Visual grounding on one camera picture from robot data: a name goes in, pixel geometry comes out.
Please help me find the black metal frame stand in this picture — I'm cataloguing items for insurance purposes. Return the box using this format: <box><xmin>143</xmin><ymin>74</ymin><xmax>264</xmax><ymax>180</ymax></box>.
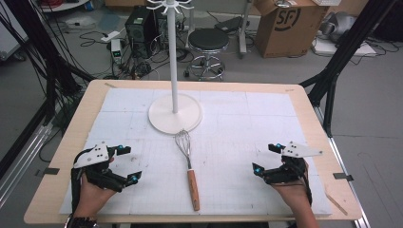
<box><xmin>0</xmin><ymin>0</ymin><xmax>97</xmax><ymax>127</ymax></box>
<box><xmin>298</xmin><ymin>0</ymin><xmax>397</xmax><ymax>138</ymax></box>

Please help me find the grey metal stand leg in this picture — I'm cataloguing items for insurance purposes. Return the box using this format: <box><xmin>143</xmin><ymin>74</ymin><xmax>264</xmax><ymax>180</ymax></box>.
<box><xmin>239</xmin><ymin>0</ymin><xmax>255</xmax><ymax>58</ymax></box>

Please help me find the black computer tower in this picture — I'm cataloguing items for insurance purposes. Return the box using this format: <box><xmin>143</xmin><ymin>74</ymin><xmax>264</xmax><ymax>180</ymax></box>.
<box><xmin>125</xmin><ymin>6</ymin><xmax>160</xmax><ymax>60</ymax></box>

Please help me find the aluminium rail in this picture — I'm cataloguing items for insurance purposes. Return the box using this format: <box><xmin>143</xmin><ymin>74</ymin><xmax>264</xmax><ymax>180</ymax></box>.
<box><xmin>0</xmin><ymin>123</ymin><xmax>53</xmax><ymax>208</ymax></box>
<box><xmin>313</xmin><ymin>106</ymin><xmax>373</xmax><ymax>228</ymax></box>

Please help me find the white grid mat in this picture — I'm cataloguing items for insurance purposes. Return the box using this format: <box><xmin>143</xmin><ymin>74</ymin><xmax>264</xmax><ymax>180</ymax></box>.
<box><xmin>59</xmin><ymin>87</ymin><xmax>334</xmax><ymax>217</ymax></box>

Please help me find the white round table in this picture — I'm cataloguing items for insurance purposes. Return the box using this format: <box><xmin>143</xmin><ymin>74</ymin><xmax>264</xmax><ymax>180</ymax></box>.
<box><xmin>40</xmin><ymin>0</ymin><xmax>90</xmax><ymax>14</ymax></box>

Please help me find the white keyboard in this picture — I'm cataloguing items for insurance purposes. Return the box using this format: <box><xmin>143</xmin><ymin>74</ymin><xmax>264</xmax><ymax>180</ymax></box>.
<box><xmin>311</xmin><ymin>0</ymin><xmax>343</xmax><ymax>8</ymax></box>

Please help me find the person's right hand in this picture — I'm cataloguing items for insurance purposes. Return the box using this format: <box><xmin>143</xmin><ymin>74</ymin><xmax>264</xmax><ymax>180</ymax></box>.
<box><xmin>272</xmin><ymin>163</ymin><xmax>314</xmax><ymax>207</ymax></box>

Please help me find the person's left hand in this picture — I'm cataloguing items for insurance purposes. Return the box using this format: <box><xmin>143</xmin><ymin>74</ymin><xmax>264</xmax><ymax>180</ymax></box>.
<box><xmin>73</xmin><ymin>172</ymin><xmax>117</xmax><ymax>219</ymax></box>

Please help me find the white flat board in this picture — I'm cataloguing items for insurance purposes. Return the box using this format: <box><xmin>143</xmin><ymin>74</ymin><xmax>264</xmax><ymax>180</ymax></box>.
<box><xmin>311</xmin><ymin>37</ymin><xmax>378</xmax><ymax>58</ymax></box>

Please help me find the metal whisk with wooden handle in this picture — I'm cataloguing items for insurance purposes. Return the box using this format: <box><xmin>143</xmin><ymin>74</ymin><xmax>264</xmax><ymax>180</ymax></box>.
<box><xmin>174</xmin><ymin>128</ymin><xmax>202</xmax><ymax>212</ymax></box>

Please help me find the grey bag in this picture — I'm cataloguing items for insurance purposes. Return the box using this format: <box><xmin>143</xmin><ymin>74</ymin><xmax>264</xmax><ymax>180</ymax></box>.
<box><xmin>319</xmin><ymin>11</ymin><xmax>357</xmax><ymax>44</ymax></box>

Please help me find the dark wrist bracelet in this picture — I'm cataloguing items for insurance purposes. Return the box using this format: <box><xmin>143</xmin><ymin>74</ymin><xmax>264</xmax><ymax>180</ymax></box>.
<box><xmin>64</xmin><ymin>214</ymin><xmax>100</xmax><ymax>228</ymax></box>

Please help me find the black round stool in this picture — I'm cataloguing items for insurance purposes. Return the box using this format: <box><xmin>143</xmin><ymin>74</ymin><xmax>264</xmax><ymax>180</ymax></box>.
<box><xmin>182</xmin><ymin>28</ymin><xmax>230</xmax><ymax>82</ymax></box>

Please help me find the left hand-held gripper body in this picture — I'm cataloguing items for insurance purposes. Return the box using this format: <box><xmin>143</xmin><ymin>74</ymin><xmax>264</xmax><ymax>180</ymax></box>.
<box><xmin>73</xmin><ymin>142</ymin><xmax>128</xmax><ymax>193</ymax></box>

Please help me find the white power strip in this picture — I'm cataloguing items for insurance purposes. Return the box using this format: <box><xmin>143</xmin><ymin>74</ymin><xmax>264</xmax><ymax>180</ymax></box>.
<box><xmin>100</xmin><ymin>29</ymin><xmax>122</xmax><ymax>44</ymax></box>

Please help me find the white power supply unit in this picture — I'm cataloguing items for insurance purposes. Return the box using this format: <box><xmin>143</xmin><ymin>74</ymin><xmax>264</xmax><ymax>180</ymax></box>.
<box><xmin>110</xmin><ymin>38</ymin><xmax>124</xmax><ymax>65</ymax></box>

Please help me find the thin wooden stick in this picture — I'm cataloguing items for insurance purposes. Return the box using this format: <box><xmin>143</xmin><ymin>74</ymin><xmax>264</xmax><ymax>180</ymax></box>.
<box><xmin>325</xmin><ymin>193</ymin><xmax>349</xmax><ymax>217</ymax></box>

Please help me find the brown cardboard box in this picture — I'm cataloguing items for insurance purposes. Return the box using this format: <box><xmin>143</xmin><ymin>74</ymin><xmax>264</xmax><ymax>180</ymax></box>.
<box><xmin>254</xmin><ymin>0</ymin><xmax>331</xmax><ymax>59</ymax></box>

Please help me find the white hook stand with round base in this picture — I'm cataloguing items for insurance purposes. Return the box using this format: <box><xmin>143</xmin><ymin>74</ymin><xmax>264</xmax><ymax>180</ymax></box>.
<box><xmin>145</xmin><ymin>0</ymin><xmax>203</xmax><ymax>136</ymax></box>

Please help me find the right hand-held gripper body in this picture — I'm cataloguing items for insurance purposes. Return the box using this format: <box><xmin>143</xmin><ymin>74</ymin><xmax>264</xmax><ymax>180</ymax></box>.
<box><xmin>262</xmin><ymin>141</ymin><xmax>324</xmax><ymax>185</ymax></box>

